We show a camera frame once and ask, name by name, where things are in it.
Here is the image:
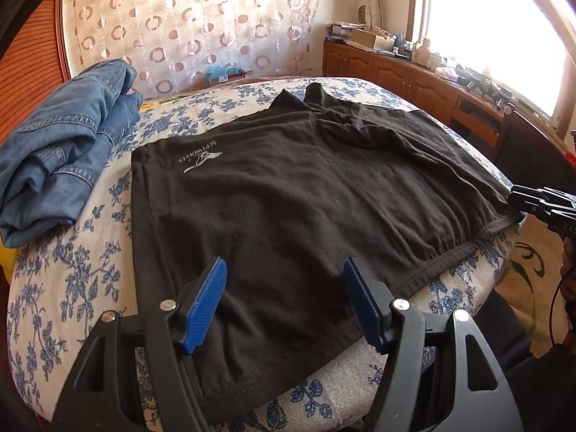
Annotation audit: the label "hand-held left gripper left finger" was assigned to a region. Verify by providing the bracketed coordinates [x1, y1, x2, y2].
[60, 256, 228, 432]

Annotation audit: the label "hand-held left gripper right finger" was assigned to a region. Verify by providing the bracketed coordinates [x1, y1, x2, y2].
[343, 256, 525, 432]

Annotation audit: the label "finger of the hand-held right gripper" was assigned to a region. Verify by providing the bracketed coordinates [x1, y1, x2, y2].
[508, 186, 576, 222]
[541, 185, 576, 204]

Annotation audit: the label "black pants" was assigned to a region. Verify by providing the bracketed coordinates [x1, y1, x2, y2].
[130, 82, 525, 426]

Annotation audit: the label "dark wooden chair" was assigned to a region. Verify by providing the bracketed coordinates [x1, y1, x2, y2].
[497, 103, 576, 190]

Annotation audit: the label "leaf patterned rug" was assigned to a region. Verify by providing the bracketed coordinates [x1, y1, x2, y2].
[492, 227, 565, 347]

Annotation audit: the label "pile of small desk items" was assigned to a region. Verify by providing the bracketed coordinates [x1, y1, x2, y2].
[432, 56, 516, 109]

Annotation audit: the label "blue floral bedsheet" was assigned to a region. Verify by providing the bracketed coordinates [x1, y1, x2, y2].
[6, 76, 523, 432]

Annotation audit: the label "person's leg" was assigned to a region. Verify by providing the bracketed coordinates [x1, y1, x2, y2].
[474, 288, 576, 432]

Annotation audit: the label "long wooden cabinet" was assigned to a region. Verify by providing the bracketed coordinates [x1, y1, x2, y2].
[323, 40, 568, 163]

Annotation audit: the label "bright window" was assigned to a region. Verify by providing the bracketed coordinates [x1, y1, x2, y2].
[407, 0, 576, 131]

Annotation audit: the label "white jug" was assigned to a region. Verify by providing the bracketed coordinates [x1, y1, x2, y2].
[415, 38, 433, 67]

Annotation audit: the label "blue denim jeans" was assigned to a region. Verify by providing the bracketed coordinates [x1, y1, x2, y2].
[0, 59, 144, 248]

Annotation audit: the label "cardboard box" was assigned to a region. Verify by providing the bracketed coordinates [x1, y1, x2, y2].
[351, 29, 376, 49]

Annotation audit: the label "box with teal cloth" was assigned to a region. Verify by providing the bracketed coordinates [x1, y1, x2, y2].
[204, 65, 253, 88]

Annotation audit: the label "circle patterned sheer curtain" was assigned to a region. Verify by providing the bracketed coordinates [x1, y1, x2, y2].
[63, 0, 322, 100]

